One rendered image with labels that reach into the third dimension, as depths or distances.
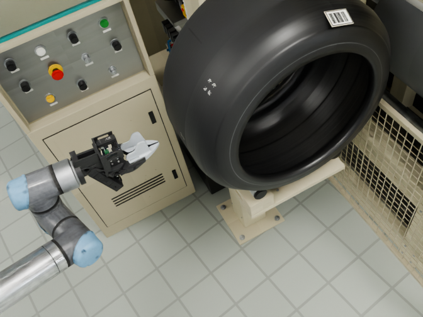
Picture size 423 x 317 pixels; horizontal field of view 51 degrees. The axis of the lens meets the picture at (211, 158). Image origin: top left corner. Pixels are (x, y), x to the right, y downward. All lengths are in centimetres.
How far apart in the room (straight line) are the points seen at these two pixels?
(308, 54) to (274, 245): 144
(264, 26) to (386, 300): 155
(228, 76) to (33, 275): 60
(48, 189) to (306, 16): 69
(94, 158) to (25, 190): 17
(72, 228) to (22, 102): 82
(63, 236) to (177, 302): 125
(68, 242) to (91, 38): 87
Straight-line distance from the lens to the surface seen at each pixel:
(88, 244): 105
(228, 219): 237
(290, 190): 150
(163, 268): 233
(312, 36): 100
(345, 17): 104
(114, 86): 184
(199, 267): 229
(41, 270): 105
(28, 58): 170
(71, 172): 107
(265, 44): 97
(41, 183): 107
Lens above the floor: 208
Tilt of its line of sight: 53 degrees down
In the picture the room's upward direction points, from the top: 15 degrees counter-clockwise
